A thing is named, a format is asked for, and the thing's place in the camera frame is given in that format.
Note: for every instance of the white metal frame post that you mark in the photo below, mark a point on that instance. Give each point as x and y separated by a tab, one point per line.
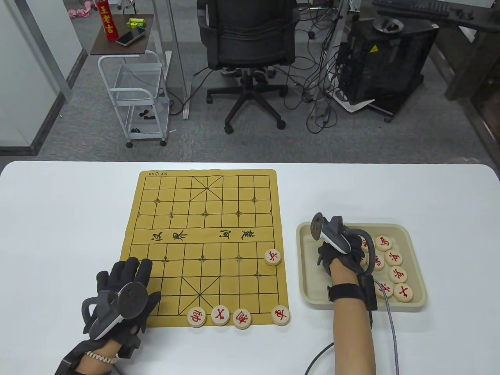
177	50

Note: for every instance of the white paper sheet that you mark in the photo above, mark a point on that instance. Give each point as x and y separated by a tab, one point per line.
353	104

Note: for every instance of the person's right fingers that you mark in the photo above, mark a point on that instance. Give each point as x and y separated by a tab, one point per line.
323	254

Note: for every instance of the person's left hand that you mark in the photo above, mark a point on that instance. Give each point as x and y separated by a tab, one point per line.
136	326

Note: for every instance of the person's left middle finger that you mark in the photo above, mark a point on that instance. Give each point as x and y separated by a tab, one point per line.
131	267

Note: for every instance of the person's left little finger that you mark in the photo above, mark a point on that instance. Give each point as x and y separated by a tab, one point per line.
103	280

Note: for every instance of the red drink can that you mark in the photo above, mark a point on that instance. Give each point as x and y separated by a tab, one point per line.
106	21

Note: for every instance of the black keyboard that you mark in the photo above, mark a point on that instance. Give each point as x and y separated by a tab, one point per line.
414	7

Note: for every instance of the black office chair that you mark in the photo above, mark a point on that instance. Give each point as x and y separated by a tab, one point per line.
246	35

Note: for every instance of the dark wooden desk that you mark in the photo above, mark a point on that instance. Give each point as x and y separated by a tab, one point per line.
474	50

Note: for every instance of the yellow chess board mat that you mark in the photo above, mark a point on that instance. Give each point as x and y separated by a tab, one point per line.
218	242

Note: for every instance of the person's left forearm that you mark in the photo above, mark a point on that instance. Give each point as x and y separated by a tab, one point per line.
99	367

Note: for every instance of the beige plastic tray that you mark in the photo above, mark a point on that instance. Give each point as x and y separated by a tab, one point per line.
312	289

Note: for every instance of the grey glove controller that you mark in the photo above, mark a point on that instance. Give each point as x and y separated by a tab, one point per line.
336	236
102	317

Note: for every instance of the grey round dish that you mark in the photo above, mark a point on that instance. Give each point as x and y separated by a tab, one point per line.
388	24

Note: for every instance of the person's right forearm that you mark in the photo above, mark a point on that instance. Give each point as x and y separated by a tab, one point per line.
351	340

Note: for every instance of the person's right hand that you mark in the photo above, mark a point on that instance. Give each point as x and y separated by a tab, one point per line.
340	262

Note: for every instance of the black smartphone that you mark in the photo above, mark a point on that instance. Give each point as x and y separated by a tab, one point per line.
131	37

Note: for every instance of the green small box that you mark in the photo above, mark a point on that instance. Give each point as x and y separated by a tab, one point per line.
135	23

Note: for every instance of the round wooden chess piece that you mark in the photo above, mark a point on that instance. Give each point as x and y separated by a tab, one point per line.
196	316
220	315
273	257
281	315
242	318

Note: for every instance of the grey left glove controller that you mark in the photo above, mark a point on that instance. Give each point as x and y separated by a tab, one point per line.
102	317

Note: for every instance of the black computer tower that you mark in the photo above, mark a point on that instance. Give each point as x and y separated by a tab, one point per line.
386	66

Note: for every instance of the person's left thumb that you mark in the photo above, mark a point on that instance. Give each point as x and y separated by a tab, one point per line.
154	301

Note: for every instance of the grey right glove controller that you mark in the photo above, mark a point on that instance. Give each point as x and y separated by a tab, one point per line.
336	236

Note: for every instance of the white partition panel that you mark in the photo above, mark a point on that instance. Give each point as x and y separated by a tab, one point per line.
27	58

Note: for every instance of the cluster of wooden chess discs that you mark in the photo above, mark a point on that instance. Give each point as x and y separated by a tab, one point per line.
394	258

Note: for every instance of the white rolling cart brown top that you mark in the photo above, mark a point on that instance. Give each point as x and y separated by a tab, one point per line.
129	49

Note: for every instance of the pink crumpled object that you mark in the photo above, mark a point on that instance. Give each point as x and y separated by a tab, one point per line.
82	9

